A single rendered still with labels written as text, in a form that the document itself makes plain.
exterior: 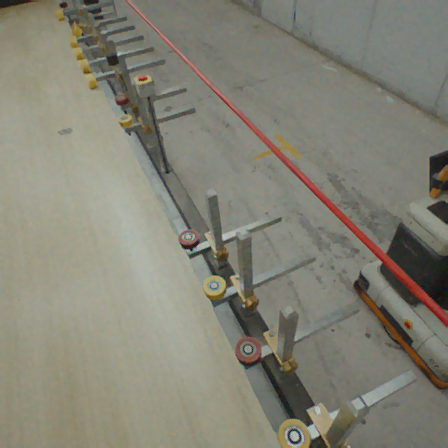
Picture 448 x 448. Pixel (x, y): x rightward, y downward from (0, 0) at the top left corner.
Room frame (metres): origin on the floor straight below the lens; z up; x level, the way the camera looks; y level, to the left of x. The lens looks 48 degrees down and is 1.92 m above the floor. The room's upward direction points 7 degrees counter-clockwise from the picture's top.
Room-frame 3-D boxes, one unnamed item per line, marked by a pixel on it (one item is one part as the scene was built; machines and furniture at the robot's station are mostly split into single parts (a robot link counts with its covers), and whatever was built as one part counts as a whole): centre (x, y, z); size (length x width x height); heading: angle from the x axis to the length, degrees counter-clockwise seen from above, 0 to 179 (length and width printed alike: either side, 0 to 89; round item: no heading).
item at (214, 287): (0.67, 0.05, 0.85); 0.08 x 0.08 x 0.11
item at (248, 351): (0.43, -0.03, 0.85); 0.08 x 0.08 x 0.11
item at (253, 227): (0.97, -0.05, 0.80); 0.43 x 0.03 x 0.04; 110
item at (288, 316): (0.43, -0.14, 0.88); 0.04 x 0.04 x 0.48; 20
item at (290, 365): (0.45, -0.13, 0.82); 0.14 x 0.06 x 0.05; 20
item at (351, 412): (0.19, -0.23, 0.91); 0.04 x 0.04 x 0.48; 20
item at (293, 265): (0.73, -0.13, 0.81); 0.43 x 0.03 x 0.04; 110
